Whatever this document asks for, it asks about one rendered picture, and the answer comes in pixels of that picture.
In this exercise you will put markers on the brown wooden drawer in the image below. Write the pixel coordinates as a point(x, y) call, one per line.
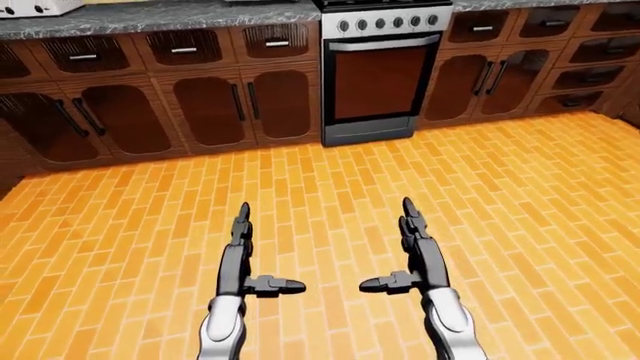
point(272, 34)
point(615, 18)
point(85, 47)
point(182, 39)
point(15, 62)
point(550, 17)
point(555, 98)
point(575, 73)
point(482, 20)
point(595, 45)

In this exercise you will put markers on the short grey marble countertop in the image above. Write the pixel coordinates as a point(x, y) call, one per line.
point(525, 4)

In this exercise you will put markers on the long grey marble countertop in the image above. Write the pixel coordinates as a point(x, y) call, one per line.
point(160, 18)

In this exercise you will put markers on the silver freestanding stove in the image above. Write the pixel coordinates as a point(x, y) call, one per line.
point(382, 71)

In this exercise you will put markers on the brown cabinet door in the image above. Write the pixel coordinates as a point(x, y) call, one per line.
point(130, 120)
point(457, 90)
point(35, 131)
point(525, 80)
point(205, 112)
point(285, 105)

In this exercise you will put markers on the round stove knob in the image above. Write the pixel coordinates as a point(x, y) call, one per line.
point(398, 22)
point(433, 20)
point(380, 23)
point(415, 21)
point(361, 24)
point(344, 25)

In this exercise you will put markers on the glass oven door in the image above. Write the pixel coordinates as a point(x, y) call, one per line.
point(380, 82)

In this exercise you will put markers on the white countertop appliance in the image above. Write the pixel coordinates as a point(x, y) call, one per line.
point(35, 7)

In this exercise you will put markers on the black stove cooktop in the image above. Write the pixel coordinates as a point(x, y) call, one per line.
point(385, 3)

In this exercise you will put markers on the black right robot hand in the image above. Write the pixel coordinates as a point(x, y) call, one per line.
point(431, 262)

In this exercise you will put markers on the silver stove bottom drawer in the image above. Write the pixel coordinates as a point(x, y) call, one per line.
point(370, 131)

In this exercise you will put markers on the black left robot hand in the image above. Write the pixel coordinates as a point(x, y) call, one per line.
point(231, 266)

